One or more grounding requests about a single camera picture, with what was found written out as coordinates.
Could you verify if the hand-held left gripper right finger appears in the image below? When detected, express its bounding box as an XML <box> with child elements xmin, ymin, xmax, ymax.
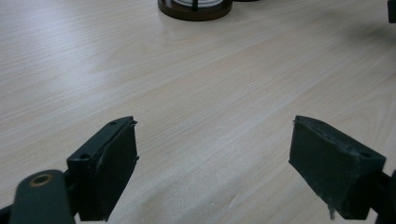
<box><xmin>288</xmin><ymin>115</ymin><xmax>388</xmax><ymax>221</ymax></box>

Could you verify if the dark brown cup holder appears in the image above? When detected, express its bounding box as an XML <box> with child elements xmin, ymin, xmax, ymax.
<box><xmin>157</xmin><ymin>0</ymin><xmax>260</xmax><ymax>22</ymax></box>

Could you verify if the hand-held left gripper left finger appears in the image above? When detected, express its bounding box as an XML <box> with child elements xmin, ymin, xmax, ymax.
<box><xmin>66</xmin><ymin>116</ymin><xmax>140</xmax><ymax>222</ymax></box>

